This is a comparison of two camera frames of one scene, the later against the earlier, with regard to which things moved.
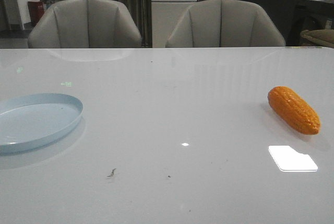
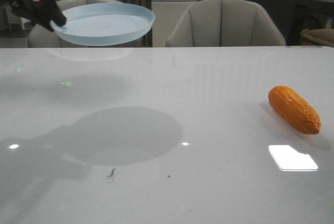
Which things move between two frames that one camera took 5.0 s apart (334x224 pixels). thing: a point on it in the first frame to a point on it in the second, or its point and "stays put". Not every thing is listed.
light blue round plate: (30, 120) to (99, 24)
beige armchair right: (224, 22) stays put
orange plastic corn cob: (294, 110) stays put
